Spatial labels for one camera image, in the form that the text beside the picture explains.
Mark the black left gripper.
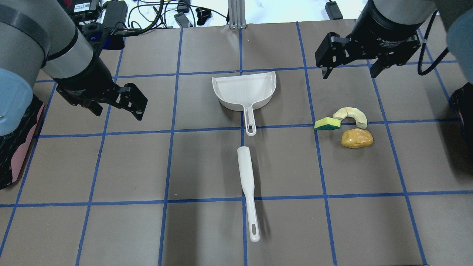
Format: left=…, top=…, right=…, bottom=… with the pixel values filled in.
left=56, top=75, right=148, bottom=121

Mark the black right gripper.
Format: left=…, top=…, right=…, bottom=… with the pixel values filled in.
left=315, top=30, right=421, bottom=79

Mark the pale curved bread piece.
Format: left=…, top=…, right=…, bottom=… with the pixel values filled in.
left=332, top=107, right=368, bottom=130

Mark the yellow green sponge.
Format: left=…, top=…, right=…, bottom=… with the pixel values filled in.
left=314, top=117, right=341, bottom=131

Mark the yellow potato-shaped lump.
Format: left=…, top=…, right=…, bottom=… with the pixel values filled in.
left=341, top=128, right=374, bottom=149

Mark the white plastic dustpan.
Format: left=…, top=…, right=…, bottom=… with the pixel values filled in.
left=211, top=71, right=277, bottom=136

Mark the white hand brush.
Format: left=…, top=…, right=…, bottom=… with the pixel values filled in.
left=237, top=146, right=261, bottom=243

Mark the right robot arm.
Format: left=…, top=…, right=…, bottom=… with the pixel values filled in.
left=315, top=0, right=472, bottom=83

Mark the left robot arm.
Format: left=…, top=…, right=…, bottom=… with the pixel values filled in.
left=0, top=0, right=148, bottom=135

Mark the left black bag-lined bin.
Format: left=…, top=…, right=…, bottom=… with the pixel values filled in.
left=0, top=95, right=45, bottom=189

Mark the black bag-lined bin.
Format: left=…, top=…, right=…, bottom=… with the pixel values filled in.
left=0, top=95, right=45, bottom=189
left=450, top=82, right=473, bottom=146

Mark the right black bag-lined bin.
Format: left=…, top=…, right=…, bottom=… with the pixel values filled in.
left=450, top=82, right=473, bottom=146

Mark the black power adapter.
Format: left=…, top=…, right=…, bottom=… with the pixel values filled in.
left=102, top=0, right=128, bottom=28

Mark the aluminium frame post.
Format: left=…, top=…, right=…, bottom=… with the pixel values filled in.
left=228, top=0, right=247, bottom=29

